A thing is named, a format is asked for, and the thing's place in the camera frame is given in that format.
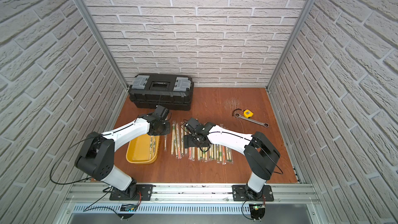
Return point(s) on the wrapped chopsticks pile in box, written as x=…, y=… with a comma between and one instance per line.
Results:
x=153, y=148

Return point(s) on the silver metal wrench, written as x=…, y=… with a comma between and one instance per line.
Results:
x=237, y=115

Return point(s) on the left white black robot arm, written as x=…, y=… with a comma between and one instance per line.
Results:
x=97, y=154

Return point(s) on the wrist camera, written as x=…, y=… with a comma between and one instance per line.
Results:
x=161, y=113
x=193, y=126

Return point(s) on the black plastic toolbox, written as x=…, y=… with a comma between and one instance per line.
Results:
x=174, y=92

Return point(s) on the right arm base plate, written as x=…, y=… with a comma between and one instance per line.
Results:
x=243, y=193

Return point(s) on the chopsticks pair twelfth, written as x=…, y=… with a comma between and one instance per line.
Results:
x=182, y=149

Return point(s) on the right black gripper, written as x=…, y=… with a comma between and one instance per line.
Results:
x=188, y=142

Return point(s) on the yellow tape measure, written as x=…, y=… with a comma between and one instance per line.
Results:
x=248, y=114

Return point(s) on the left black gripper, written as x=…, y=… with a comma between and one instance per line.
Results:
x=160, y=127

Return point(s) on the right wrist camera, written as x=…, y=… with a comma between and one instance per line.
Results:
x=193, y=126

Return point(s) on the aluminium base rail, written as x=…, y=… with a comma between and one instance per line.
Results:
x=169, y=198

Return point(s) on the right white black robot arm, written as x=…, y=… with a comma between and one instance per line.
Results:
x=261, y=155

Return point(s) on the chopsticks pair eleventh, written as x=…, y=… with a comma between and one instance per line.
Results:
x=186, y=148

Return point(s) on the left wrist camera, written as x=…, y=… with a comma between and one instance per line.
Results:
x=161, y=113

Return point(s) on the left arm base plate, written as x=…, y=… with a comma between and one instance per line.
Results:
x=132, y=193

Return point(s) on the yellow plastic storage box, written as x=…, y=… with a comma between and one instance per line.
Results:
x=138, y=150

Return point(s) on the chopsticks pair fourteenth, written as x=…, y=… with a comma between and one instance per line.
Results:
x=173, y=141

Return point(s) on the chopsticks pair thirteenth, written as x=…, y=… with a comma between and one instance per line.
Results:
x=178, y=146

